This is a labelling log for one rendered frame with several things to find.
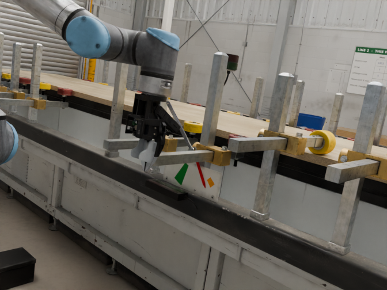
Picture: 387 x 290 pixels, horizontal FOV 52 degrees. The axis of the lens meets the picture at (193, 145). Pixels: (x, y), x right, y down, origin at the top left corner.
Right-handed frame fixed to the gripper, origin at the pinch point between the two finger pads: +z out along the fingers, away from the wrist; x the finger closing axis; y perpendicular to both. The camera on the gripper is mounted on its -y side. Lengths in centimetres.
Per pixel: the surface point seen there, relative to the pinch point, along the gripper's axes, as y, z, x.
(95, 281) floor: -42, 81, -70
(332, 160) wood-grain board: -49, -9, 31
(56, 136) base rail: -25, 12, -95
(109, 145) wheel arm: -3.6, -0.6, -23.6
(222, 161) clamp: -27.0, -2.2, 4.8
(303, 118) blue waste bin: -545, -3, -229
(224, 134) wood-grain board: -48, -8, -12
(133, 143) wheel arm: -13.6, -1.3, -23.6
